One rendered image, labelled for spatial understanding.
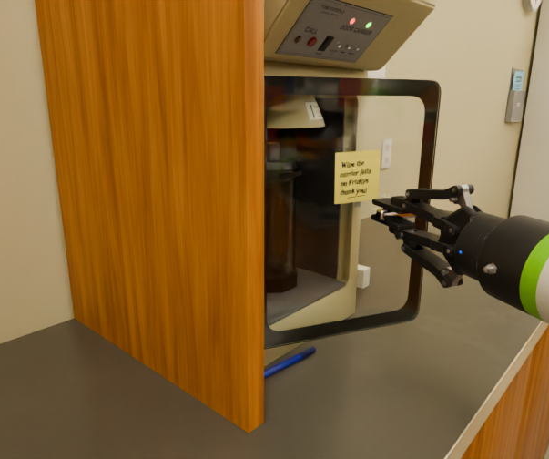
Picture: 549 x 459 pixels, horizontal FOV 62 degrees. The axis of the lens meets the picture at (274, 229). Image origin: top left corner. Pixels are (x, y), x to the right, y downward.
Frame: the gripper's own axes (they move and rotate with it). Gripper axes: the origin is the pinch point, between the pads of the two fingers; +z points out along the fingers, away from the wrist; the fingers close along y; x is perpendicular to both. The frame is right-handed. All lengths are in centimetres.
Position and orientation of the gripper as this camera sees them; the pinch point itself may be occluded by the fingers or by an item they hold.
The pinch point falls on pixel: (392, 213)
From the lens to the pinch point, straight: 69.3
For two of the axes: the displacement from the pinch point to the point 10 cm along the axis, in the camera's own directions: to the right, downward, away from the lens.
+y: 0.0, -9.6, -2.7
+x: -9.3, 0.9, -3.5
